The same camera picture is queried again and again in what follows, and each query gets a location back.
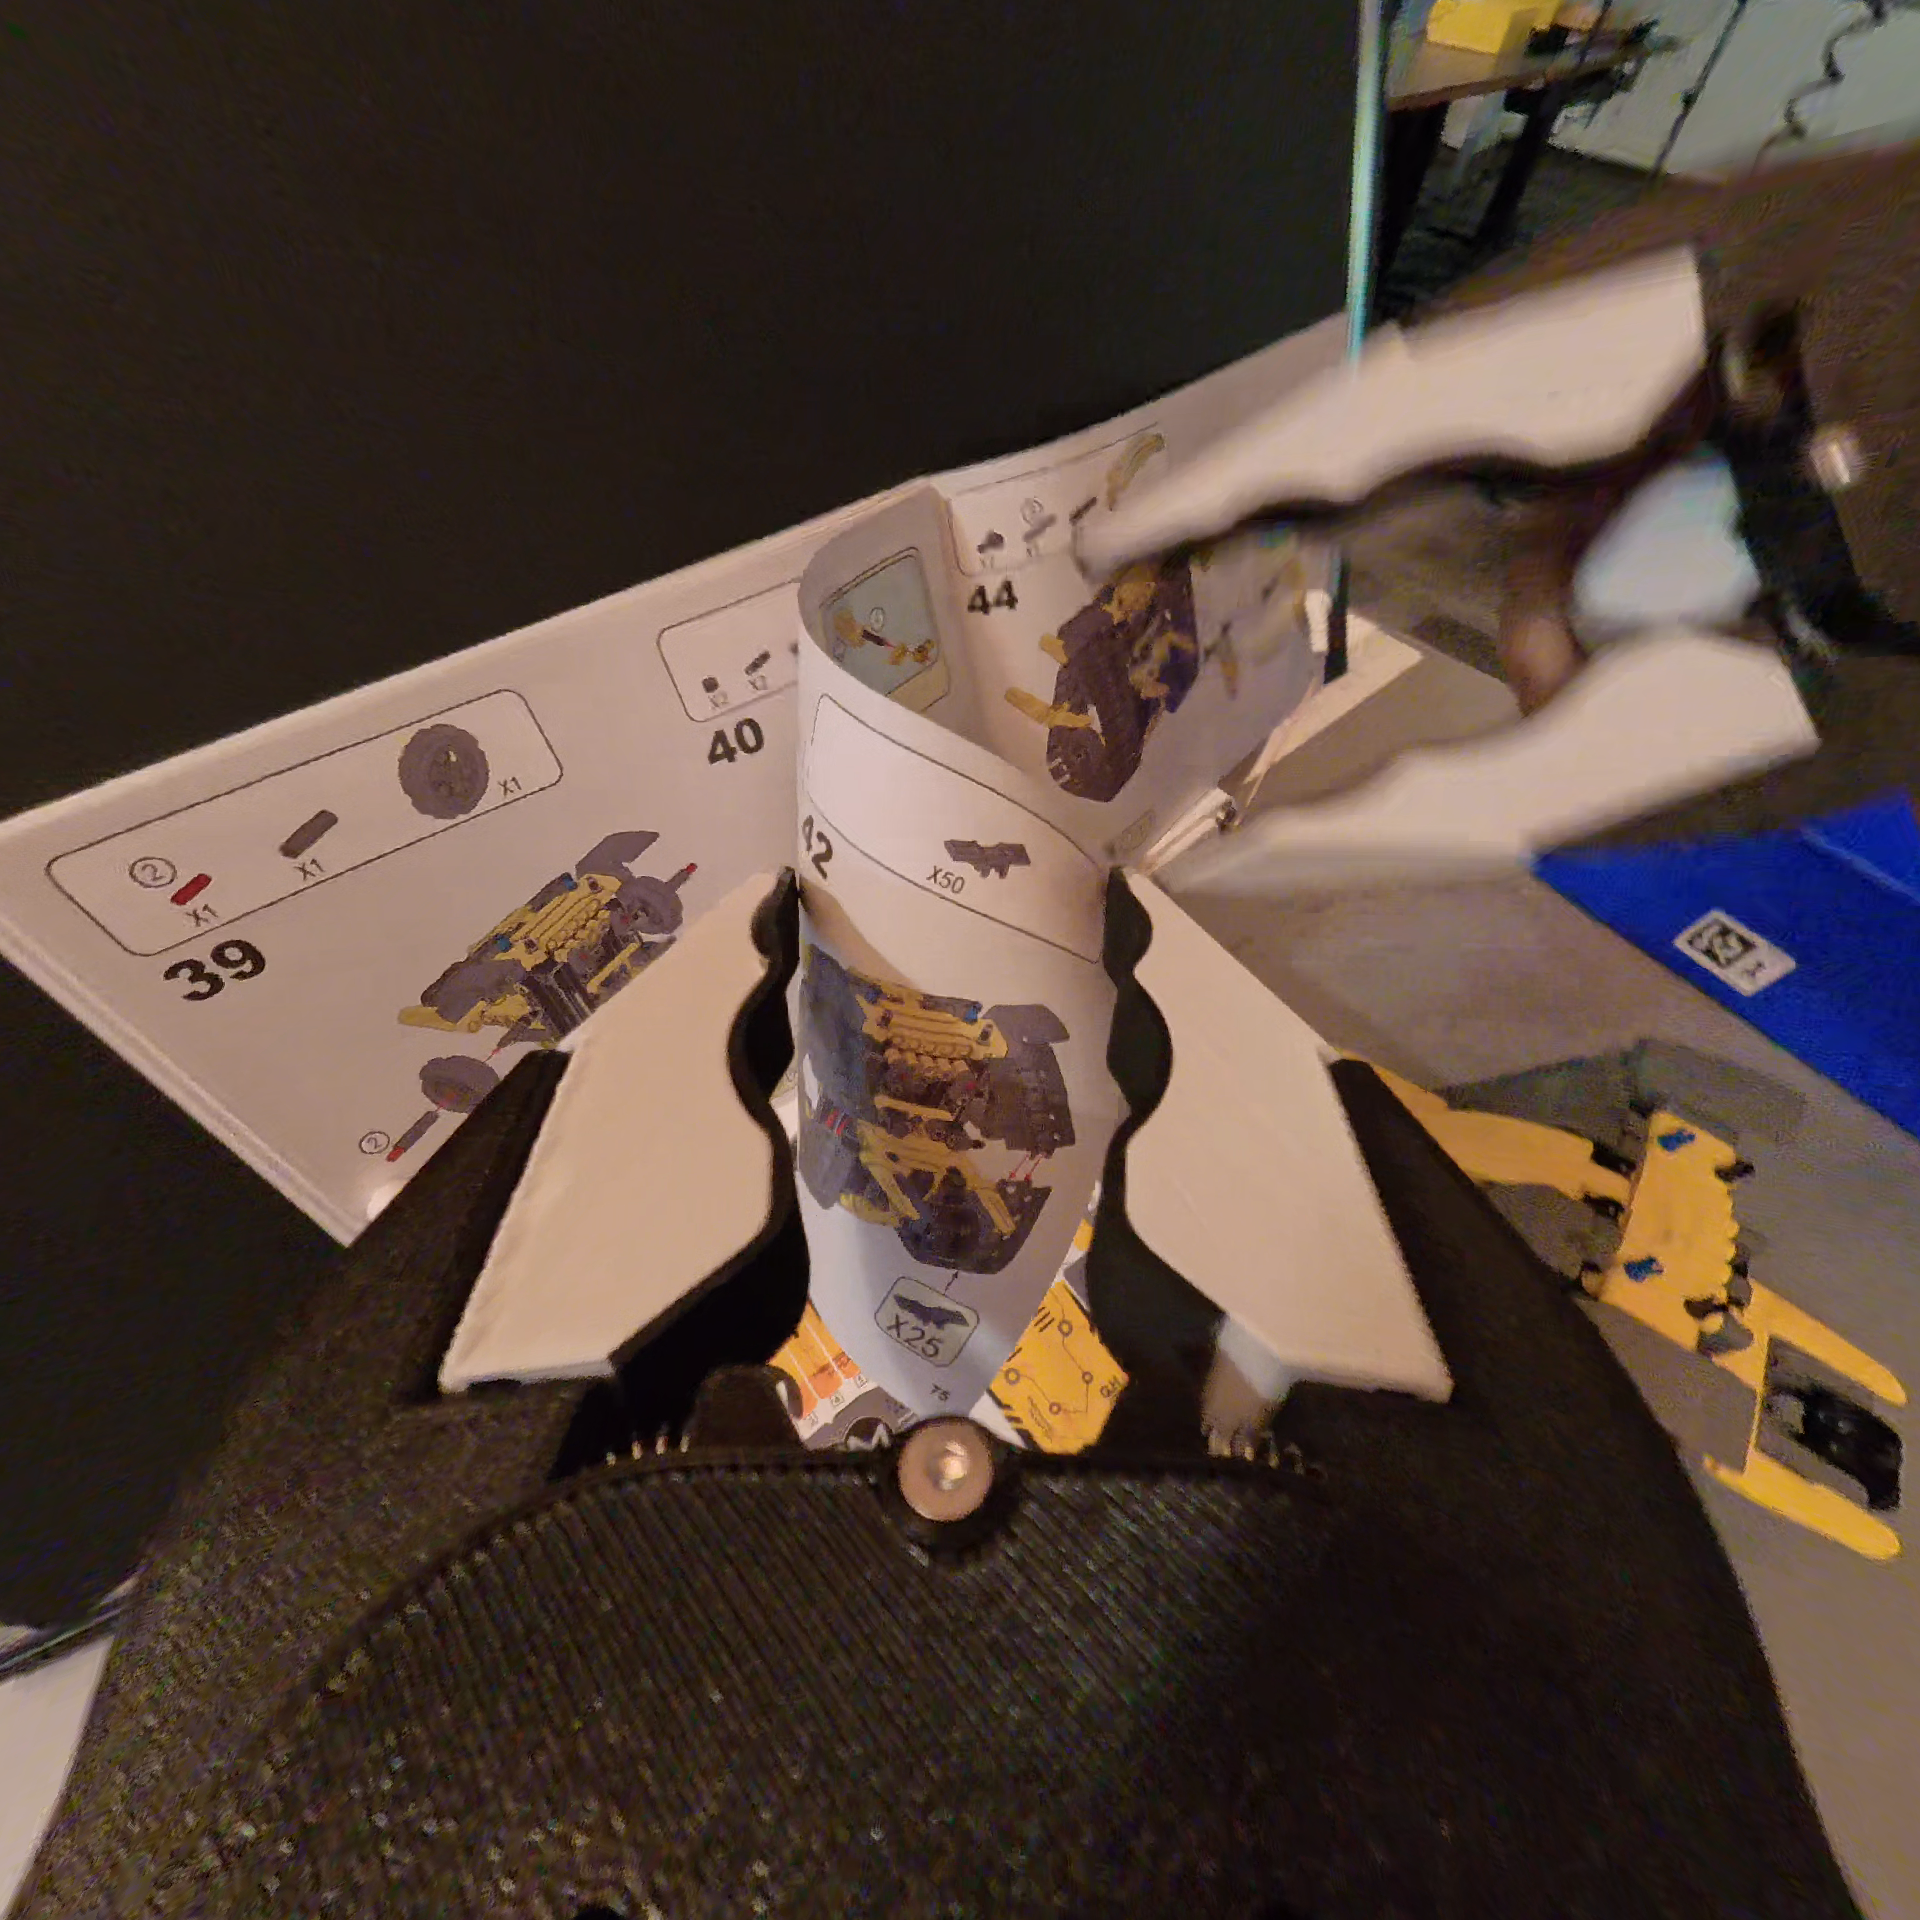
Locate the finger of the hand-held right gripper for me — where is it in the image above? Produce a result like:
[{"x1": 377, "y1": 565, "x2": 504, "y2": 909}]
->
[
  {"x1": 1072, "y1": 248, "x2": 1714, "y2": 586},
  {"x1": 1162, "y1": 627, "x2": 1827, "y2": 899}
]

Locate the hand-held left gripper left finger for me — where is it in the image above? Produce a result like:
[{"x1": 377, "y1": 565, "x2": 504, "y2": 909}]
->
[{"x1": 439, "y1": 866, "x2": 817, "y2": 1389}]

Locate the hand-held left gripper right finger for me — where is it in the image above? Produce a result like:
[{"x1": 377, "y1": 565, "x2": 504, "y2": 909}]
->
[{"x1": 1088, "y1": 872, "x2": 1455, "y2": 1427}]

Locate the building instruction booklet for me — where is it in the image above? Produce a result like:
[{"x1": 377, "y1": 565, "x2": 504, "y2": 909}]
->
[{"x1": 0, "y1": 306, "x2": 1427, "y2": 1427}]

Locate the blue mat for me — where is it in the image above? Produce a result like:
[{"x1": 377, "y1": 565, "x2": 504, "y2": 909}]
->
[{"x1": 1533, "y1": 787, "x2": 1920, "y2": 1144}]

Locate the white printed marker tag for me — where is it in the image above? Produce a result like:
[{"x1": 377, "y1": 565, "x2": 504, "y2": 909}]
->
[{"x1": 1671, "y1": 907, "x2": 1797, "y2": 997}]

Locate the yellow printed box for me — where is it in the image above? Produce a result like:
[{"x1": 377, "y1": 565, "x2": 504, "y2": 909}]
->
[{"x1": 772, "y1": 1266, "x2": 1127, "y2": 1456}]

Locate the wooden desk with black legs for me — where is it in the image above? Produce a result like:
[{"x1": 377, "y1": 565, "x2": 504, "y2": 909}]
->
[{"x1": 1380, "y1": 24, "x2": 1659, "y2": 317}]

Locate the yellow toy brick vehicle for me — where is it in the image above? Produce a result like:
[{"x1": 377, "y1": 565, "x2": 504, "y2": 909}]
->
[{"x1": 1351, "y1": 1056, "x2": 1914, "y2": 1562}]

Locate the black partition panel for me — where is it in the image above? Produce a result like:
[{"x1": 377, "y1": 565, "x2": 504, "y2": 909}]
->
[{"x1": 0, "y1": 0, "x2": 1375, "y2": 1637}]

